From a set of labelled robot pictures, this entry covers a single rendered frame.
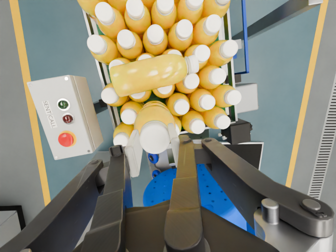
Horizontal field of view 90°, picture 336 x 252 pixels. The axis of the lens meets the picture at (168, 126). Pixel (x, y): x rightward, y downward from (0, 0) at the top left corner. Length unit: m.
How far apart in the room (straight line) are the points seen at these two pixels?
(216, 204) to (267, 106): 1.50
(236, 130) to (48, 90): 0.54
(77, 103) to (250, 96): 0.62
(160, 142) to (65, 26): 1.59
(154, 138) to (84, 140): 0.30
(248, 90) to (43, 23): 1.58
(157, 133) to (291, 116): 1.88
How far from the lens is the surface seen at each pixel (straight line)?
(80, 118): 0.47
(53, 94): 0.49
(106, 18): 0.47
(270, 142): 1.98
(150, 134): 0.21
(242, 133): 0.62
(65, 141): 0.49
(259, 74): 1.79
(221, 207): 0.45
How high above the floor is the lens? 1.52
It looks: 76 degrees down
